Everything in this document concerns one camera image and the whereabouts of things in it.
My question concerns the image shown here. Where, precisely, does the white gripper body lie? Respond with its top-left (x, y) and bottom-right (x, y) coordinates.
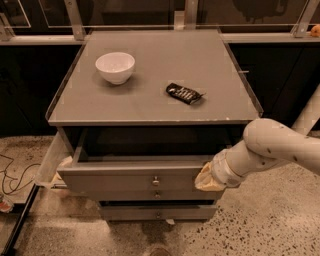
top-left (211, 149), bottom-right (245, 188)

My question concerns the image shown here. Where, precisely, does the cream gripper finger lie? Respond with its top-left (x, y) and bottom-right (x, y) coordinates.
top-left (194, 162), bottom-right (225, 192)

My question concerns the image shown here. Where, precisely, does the grey top drawer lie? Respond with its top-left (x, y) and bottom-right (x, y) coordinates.
top-left (58, 155), bottom-right (212, 193)

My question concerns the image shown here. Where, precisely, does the grey drawer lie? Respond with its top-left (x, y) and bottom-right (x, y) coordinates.
top-left (58, 155), bottom-right (212, 193)
top-left (87, 190), bottom-right (223, 201)
top-left (99, 200), bottom-right (217, 221)

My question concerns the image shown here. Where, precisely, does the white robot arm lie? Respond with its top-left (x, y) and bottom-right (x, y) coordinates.
top-left (195, 85), bottom-right (320, 191)

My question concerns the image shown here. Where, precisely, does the grey bottom drawer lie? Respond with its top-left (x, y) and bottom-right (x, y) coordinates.
top-left (99, 200), bottom-right (217, 221)

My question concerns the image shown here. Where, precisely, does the grey middle drawer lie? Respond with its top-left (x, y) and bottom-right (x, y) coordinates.
top-left (87, 190), bottom-right (223, 201)

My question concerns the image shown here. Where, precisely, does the grey drawer cabinet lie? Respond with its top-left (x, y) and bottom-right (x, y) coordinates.
top-left (47, 30), bottom-right (262, 157)

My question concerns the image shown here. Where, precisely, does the black snack wrapper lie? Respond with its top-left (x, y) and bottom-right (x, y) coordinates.
top-left (166, 83), bottom-right (204, 105)

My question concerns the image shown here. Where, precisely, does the tape roll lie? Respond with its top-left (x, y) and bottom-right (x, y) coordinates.
top-left (53, 156), bottom-right (73, 182)

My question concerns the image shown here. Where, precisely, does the white ceramic bowl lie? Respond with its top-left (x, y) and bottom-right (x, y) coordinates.
top-left (95, 52), bottom-right (135, 85)

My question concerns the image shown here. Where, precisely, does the orange fruit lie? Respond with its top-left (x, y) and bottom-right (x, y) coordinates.
top-left (310, 24), bottom-right (320, 37)

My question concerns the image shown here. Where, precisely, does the red white small object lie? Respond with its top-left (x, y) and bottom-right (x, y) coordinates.
top-left (0, 194), bottom-right (14, 213)

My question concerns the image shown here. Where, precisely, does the metal rail frame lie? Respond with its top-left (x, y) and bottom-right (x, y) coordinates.
top-left (0, 0), bottom-right (320, 45)

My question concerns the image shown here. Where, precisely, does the black cable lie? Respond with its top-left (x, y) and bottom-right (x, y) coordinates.
top-left (0, 153), bottom-right (41, 196)

